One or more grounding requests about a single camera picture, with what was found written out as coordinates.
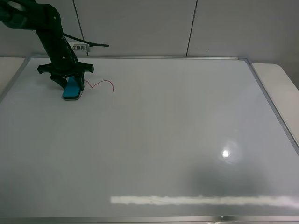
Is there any teal whiteboard eraser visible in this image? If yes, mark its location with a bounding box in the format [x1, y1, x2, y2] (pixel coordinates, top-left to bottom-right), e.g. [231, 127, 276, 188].
[62, 77, 83, 101]

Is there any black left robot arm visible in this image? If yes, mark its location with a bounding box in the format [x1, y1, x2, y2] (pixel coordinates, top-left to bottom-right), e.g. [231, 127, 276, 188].
[0, 0, 94, 91]

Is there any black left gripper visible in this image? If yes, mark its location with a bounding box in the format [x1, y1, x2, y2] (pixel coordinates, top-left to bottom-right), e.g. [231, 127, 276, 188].
[37, 52, 94, 91]

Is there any red marker scribble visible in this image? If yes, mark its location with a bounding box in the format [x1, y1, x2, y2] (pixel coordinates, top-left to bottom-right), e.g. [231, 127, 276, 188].
[84, 79, 115, 93]

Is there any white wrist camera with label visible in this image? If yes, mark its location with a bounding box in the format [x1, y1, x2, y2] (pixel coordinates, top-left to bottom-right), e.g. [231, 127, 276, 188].
[68, 42, 90, 53]

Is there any white whiteboard with aluminium frame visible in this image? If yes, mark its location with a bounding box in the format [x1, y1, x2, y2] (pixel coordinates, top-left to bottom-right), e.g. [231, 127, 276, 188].
[0, 57, 299, 224]

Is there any black camera cable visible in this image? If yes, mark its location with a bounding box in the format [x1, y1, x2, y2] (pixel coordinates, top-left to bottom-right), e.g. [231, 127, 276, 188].
[62, 33, 110, 48]

